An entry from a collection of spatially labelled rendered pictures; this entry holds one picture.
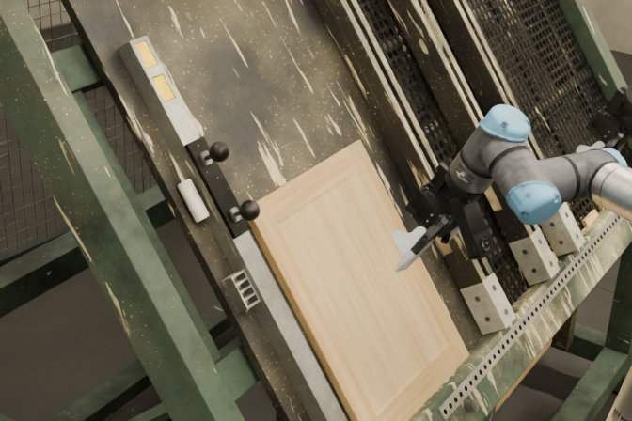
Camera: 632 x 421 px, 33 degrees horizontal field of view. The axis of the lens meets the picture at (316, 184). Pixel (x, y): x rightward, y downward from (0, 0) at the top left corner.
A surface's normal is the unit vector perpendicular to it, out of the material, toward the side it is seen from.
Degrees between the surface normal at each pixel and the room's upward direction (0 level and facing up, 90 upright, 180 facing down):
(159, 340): 90
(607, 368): 0
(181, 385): 90
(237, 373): 55
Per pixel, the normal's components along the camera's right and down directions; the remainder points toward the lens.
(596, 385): 0.04, -0.90
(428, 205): -0.64, 0.30
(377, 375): 0.70, -0.31
